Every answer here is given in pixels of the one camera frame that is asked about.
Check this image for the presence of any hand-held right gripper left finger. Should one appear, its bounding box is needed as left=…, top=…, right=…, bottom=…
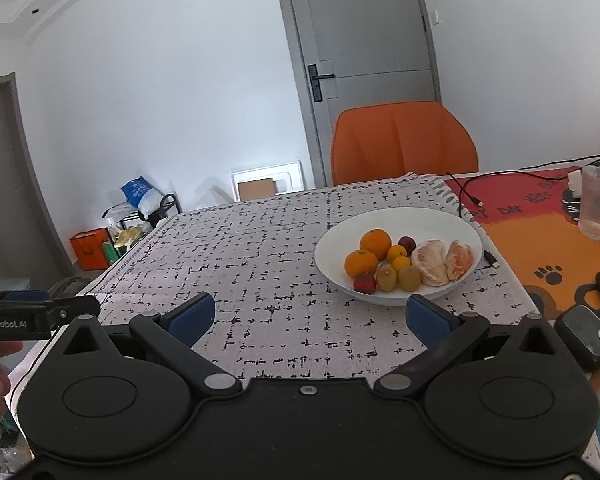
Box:
left=55, top=292, right=242, bottom=396

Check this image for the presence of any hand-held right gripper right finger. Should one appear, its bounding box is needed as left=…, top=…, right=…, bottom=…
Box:
left=373, top=294, right=566, bottom=396

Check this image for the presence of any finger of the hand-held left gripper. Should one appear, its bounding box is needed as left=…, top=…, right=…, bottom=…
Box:
left=47, top=296, right=101, bottom=338
left=0, top=290, right=51, bottom=306

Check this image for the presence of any brown kiwi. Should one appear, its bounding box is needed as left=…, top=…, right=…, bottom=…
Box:
left=376, top=266, right=398, bottom=293
left=397, top=264, right=422, bottom=292

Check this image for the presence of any peeled grapefruit segment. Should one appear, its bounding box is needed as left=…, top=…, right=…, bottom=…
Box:
left=444, top=241, right=475, bottom=282
left=411, top=239, right=450, bottom=287

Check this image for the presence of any medium orange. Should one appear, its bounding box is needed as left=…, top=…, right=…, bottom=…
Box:
left=344, top=249, right=379, bottom=279

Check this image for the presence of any large orange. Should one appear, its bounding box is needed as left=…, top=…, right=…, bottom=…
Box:
left=359, top=228, right=392, bottom=261

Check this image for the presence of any white plate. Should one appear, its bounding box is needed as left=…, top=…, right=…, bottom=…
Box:
left=314, top=208, right=483, bottom=307

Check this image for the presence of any green bag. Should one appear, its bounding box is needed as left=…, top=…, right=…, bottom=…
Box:
left=47, top=276, right=101, bottom=298

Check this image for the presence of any orange box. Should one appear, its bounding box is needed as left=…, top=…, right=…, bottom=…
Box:
left=70, top=227, right=112, bottom=271

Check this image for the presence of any white black patterned tablecloth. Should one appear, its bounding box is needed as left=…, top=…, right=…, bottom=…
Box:
left=7, top=172, right=543, bottom=411

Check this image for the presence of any yellow plastic bag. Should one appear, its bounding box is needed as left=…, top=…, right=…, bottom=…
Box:
left=114, top=226, right=153, bottom=250

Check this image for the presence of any black metal cart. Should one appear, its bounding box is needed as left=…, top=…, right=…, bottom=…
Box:
left=102, top=192, right=182, bottom=241

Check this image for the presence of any orange cartoon tablecloth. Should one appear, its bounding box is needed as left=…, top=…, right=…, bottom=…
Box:
left=445, top=165, right=600, bottom=461

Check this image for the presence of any blue plastic bag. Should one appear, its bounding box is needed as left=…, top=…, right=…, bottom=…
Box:
left=120, top=176, right=160, bottom=213

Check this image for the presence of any brown cardboard sheet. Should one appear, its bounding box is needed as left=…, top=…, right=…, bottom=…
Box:
left=236, top=177, right=277, bottom=201

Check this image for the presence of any black small device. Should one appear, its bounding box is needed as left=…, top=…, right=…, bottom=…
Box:
left=554, top=305, right=600, bottom=373

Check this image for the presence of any orange chair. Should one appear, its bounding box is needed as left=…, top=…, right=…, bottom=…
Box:
left=330, top=101, right=479, bottom=186

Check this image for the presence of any white foam board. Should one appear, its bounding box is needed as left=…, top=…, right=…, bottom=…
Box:
left=228, top=160, right=305, bottom=204

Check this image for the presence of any grey door with black lock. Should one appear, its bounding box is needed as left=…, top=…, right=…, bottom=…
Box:
left=271, top=0, right=443, bottom=188

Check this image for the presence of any grey door with dark frame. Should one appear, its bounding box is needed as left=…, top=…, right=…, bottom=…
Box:
left=0, top=72, right=63, bottom=281

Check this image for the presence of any black door handle lock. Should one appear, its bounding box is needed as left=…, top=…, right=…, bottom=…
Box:
left=306, top=64, right=336, bottom=103

